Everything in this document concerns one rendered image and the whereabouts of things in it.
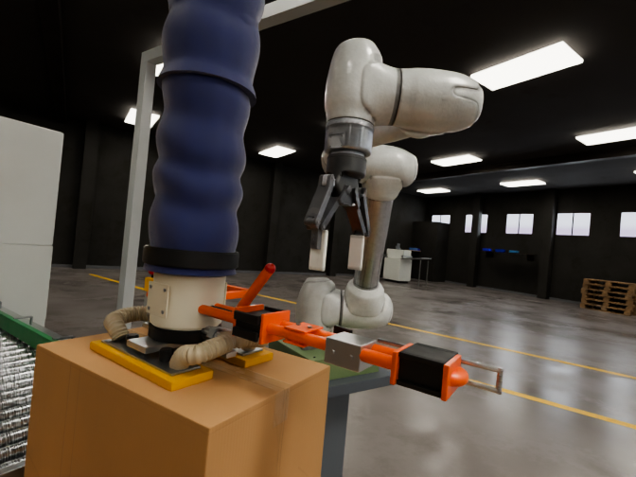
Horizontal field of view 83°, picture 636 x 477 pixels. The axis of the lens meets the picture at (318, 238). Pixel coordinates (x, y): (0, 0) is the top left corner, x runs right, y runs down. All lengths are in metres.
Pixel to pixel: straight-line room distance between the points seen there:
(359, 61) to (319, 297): 0.98
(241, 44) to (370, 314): 1.04
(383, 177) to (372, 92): 0.57
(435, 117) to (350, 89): 0.16
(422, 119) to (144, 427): 0.75
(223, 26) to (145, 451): 0.87
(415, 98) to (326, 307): 0.97
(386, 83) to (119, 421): 0.80
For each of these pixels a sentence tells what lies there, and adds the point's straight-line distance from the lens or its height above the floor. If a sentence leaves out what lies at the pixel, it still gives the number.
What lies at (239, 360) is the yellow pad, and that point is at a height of 0.96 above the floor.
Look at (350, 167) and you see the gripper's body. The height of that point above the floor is 1.39.
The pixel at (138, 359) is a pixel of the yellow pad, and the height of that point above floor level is 0.97.
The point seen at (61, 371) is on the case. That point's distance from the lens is 1.03.
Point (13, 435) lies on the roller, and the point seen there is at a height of 0.54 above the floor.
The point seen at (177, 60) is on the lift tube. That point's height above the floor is 1.63.
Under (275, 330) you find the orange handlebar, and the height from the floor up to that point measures 1.07.
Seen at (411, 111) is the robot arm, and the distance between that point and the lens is 0.70.
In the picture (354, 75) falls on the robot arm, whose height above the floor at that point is 1.55.
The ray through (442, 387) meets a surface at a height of 1.07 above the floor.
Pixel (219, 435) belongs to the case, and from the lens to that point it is 0.68.
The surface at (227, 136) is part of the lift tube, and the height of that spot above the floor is 1.48.
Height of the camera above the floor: 1.25
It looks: 1 degrees up
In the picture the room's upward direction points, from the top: 5 degrees clockwise
